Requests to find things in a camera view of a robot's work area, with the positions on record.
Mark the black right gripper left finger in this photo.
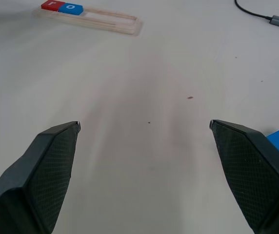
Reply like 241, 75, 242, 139
0, 121, 82, 234

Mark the blue letter o tile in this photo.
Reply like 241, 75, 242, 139
58, 2, 84, 16

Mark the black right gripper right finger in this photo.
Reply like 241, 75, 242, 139
209, 119, 279, 234

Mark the red letter tile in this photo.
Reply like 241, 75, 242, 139
40, 0, 64, 12

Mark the wooden tray with letter tiles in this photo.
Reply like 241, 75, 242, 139
34, 7, 143, 37

